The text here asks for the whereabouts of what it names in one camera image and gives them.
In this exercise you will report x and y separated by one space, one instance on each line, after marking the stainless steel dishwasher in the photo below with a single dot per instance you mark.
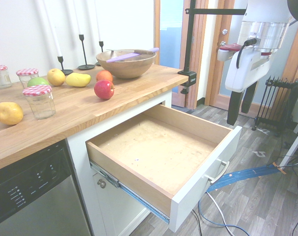
36 196

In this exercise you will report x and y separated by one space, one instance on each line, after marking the white kitchen cabinet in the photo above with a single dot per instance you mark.
119 211

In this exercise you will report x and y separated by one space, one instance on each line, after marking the large wooden bowl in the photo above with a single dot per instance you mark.
127 67

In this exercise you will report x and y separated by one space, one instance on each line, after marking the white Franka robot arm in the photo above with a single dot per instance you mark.
267 14

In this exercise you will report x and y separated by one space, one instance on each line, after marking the white wooden drawer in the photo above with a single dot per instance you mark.
161 152

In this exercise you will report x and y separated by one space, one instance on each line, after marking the orange fruit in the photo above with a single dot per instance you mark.
104 75

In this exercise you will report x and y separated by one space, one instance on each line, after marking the round metal cabinet knob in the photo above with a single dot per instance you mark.
101 184

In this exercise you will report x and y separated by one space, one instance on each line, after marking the glass jar checkered lid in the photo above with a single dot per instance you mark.
0 78
26 75
40 103

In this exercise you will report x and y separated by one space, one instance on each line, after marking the black clamp camera stand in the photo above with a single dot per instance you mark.
189 49

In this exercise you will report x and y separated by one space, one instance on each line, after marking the red apple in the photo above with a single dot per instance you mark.
103 89

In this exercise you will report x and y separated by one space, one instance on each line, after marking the black candle holder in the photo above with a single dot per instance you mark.
83 49
101 48
61 64

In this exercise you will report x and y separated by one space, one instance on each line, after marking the metal drawer slide rail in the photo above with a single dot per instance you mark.
129 190

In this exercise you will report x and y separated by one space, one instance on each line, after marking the yellow potato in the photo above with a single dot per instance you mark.
8 113

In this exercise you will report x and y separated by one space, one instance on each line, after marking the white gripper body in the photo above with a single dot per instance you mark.
245 71

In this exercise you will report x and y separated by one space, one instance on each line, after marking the black oil radiator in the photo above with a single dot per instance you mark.
277 103

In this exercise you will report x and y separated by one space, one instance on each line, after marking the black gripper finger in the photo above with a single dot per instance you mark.
235 108
249 98

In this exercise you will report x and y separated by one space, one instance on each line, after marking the wooden door frame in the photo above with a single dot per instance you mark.
200 37

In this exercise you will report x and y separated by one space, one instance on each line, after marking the green apple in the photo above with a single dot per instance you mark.
38 81

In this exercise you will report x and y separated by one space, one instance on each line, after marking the purple spatula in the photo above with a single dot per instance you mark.
119 58

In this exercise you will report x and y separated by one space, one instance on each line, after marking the yellow mango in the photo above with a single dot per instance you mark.
77 79

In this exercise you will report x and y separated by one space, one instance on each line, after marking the yellow pear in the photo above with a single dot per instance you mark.
56 77

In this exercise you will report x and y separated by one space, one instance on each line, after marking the black round lamp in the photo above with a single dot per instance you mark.
297 9

